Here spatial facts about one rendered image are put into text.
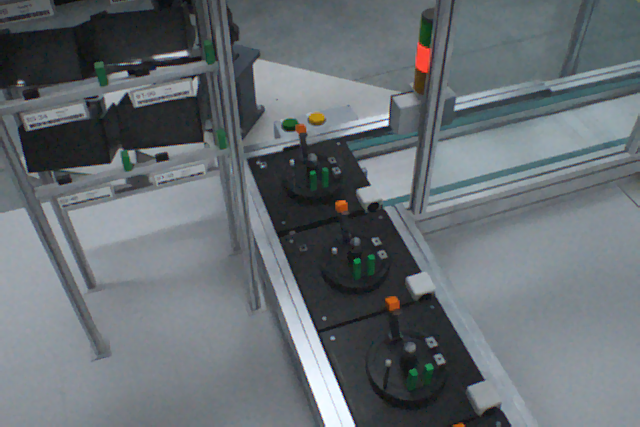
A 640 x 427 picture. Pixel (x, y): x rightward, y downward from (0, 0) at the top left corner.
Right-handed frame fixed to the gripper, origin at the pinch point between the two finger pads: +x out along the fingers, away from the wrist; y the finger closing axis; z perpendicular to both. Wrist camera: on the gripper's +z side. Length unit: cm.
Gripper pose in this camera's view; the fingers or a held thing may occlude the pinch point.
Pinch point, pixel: (169, 80)
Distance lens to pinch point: 128.1
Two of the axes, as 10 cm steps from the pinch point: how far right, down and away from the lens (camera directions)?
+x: 0.5, 8.7, -4.9
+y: 10.0, -0.8, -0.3
